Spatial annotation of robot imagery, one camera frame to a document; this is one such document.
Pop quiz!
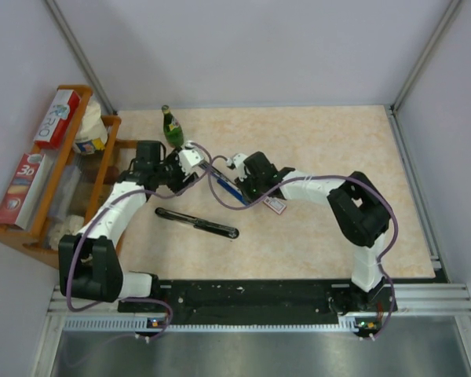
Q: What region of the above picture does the green glass bottle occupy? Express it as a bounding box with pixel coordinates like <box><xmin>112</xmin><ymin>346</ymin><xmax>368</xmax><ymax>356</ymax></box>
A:
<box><xmin>161</xmin><ymin>105</ymin><xmax>184</xmax><ymax>148</ymax></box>

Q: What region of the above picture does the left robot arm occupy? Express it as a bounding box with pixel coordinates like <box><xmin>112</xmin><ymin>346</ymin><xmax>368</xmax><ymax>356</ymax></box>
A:
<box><xmin>58</xmin><ymin>141</ymin><xmax>205</xmax><ymax>312</ymax></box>

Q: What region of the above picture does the black stapler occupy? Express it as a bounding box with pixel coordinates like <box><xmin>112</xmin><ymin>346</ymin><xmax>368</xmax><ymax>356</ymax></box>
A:
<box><xmin>155</xmin><ymin>207</ymin><xmax>239</xmax><ymax>240</ymax></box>

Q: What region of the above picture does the red white box upper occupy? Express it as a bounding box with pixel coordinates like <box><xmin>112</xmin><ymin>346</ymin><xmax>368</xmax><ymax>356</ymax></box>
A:
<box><xmin>34</xmin><ymin>90</ymin><xmax>80</xmax><ymax>149</ymax></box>

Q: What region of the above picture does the red white box lower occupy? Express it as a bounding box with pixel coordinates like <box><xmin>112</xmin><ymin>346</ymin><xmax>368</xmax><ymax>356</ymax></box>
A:
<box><xmin>0</xmin><ymin>152</ymin><xmax>52</xmax><ymax>229</ymax></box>

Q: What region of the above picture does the white cloth roll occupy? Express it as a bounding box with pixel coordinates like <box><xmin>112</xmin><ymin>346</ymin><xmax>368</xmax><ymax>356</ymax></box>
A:
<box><xmin>47</xmin><ymin>215</ymin><xmax>84</xmax><ymax>251</ymax></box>

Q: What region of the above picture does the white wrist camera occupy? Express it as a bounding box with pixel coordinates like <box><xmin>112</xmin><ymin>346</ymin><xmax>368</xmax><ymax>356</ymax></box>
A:
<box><xmin>178</xmin><ymin>141</ymin><xmax>205</xmax><ymax>174</ymax></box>
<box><xmin>226</xmin><ymin>153</ymin><xmax>247</xmax><ymax>178</ymax></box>

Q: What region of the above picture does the red white box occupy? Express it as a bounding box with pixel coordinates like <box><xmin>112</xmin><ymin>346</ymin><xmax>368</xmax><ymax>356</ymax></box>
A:
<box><xmin>34</xmin><ymin>90</ymin><xmax>80</xmax><ymax>149</ymax></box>
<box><xmin>0</xmin><ymin>152</ymin><xmax>52</xmax><ymax>229</ymax></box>

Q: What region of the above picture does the brown block on shelf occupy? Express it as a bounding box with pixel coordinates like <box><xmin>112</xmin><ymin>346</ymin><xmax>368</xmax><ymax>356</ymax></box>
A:
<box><xmin>103</xmin><ymin>166</ymin><xmax>120</xmax><ymax>185</ymax></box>

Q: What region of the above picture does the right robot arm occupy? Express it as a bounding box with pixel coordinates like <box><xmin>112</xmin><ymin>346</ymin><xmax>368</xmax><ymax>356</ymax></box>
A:
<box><xmin>227</xmin><ymin>152</ymin><xmax>390</xmax><ymax>311</ymax></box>

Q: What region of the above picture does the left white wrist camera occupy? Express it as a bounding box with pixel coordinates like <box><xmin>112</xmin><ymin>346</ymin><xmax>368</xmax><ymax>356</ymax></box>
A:
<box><xmin>178</xmin><ymin>141</ymin><xmax>205</xmax><ymax>174</ymax></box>

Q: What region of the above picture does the white paper bag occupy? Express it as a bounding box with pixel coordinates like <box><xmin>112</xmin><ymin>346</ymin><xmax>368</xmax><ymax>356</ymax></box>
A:
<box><xmin>72</xmin><ymin>97</ymin><xmax>108</xmax><ymax>155</ymax></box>

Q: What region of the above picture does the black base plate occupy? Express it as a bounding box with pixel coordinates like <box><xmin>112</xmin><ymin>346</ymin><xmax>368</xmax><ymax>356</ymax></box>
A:
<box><xmin>117</xmin><ymin>278</ymin><xmax>396</xmax><ymax>326</ymax></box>

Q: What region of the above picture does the wooden shelf rack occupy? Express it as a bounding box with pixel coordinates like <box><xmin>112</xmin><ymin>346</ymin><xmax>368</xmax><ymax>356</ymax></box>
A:
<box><xmin>0</xmin><ymin>83</ymin><xmax>145</xmax><ymax>273</ymax></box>

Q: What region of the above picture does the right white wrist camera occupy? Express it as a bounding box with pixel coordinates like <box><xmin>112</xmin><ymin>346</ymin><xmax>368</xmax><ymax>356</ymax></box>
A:
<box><xmin>226</xmin><ymin>153</ymin><xmax>247</xmax><ymax>178</ymax></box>

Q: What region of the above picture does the blue stapler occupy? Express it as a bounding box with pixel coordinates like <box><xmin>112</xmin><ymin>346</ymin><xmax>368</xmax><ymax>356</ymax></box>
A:
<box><xmin>210</xmin><ymin>167</ymin><xmax>246</xmax><ymax>206</ymax></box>

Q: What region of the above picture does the red staple box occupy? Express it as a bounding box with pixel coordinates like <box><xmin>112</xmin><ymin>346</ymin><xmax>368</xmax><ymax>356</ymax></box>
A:
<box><xmin>263</xmin><ymin>197</ymin><xmax>287</xmax><ymax>215</ymax></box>

